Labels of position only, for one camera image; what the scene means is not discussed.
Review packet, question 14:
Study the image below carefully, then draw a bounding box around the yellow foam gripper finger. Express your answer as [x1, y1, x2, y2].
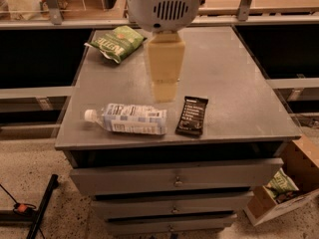
[146, 30, 186, 104]

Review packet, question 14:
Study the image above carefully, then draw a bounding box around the blue label plastic bottle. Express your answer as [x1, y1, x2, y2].
[84, 104, 166, 135]

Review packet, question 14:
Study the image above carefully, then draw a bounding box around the black snack bar wrapper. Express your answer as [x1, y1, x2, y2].
[175, 96, 208, 136]

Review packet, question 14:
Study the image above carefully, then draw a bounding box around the grey drawer cabinet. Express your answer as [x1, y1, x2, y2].
[54, 26, 302, 237]

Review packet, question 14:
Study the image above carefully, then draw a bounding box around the clear acrylic bin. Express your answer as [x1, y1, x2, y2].
[0, 0, 126, 21]

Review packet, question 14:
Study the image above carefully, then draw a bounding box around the top grey drawer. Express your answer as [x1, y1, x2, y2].
[70, 158, 283, 195]

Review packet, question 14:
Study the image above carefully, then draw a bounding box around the grey drawer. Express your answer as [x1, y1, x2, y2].
[107, 213, 237, 235]
[91, 191, 253, 219]
[70, 158, 283, 195]

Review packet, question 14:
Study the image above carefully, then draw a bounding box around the middle grey drawer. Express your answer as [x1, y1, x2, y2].
[91, 191, 253, 219]

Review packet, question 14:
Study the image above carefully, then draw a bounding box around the cardboard box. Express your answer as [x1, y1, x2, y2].
[244, 135, 319, 226]

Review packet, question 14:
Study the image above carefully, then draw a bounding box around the green chip bag in box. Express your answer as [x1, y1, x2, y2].
[265, 168, 299, 200]

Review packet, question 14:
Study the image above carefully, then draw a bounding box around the bottom grey drawer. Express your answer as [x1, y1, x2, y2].
[107, 213, 237, 235]

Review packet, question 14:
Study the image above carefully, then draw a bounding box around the black metal stand leg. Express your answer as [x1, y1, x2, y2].
[0, 174, 59, 239]

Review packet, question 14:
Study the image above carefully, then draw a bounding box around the grey metal shelf rail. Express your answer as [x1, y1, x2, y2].
[0, 0, 319, 29]

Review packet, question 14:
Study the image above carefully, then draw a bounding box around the black cable with orange clip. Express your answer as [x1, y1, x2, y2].
[0, 183, 46, 239]

